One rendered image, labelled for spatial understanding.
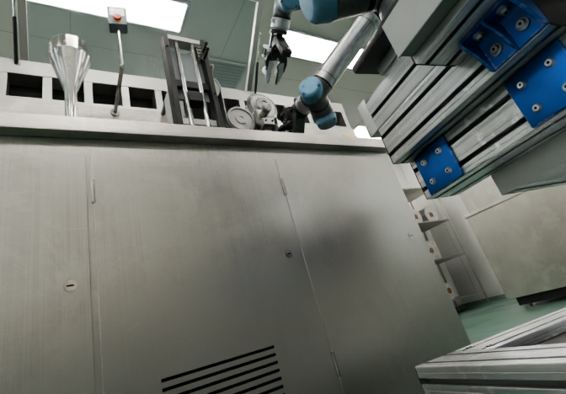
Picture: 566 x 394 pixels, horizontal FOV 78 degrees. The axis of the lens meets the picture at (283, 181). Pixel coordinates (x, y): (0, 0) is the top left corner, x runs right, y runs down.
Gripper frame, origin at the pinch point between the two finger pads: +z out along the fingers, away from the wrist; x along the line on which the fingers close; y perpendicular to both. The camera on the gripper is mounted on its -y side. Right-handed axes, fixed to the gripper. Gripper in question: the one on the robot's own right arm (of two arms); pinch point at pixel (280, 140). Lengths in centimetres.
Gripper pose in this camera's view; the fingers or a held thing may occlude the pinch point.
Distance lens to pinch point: 153.1
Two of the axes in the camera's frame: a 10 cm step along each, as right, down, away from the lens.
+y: -2.6, -8.8, 4.0
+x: -8.5, 0.1, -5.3
